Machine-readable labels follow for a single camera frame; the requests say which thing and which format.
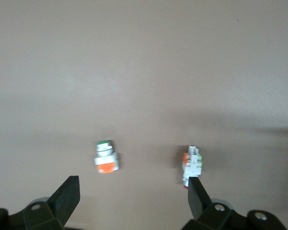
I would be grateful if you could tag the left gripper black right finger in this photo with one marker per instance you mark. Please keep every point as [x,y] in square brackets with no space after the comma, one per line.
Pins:
[196,198]

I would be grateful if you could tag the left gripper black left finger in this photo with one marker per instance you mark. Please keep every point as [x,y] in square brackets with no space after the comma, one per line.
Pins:
[67,198]

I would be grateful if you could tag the red push button switch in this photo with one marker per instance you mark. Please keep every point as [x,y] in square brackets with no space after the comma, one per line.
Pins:
[193,165]

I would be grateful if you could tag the orange grey contact block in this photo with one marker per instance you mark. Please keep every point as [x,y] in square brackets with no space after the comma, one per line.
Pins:
[106,159]

